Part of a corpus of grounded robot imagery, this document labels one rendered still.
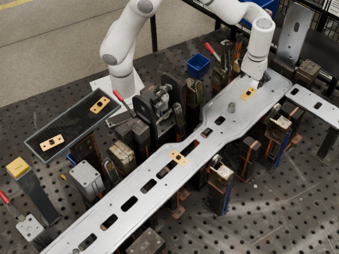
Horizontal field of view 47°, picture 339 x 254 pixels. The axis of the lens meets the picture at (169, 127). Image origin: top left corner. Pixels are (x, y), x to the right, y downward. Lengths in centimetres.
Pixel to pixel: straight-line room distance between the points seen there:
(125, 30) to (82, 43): 197
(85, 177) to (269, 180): 89
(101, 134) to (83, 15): 202
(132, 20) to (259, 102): 66
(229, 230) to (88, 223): 64
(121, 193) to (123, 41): 63
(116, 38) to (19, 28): 233
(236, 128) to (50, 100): 109
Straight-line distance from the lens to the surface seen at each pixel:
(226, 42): 175
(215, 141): 166
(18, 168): 152
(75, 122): 157
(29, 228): 152
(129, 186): 156
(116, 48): 173
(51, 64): 352
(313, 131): 216
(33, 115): 225
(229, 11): 148
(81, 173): 149
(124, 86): 198
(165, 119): 176
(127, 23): 165
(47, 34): 382
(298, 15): 181
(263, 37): 154
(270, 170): 197
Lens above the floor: 238
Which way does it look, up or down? 55 degrees down
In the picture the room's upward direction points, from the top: 2 degrees counter-clockwise
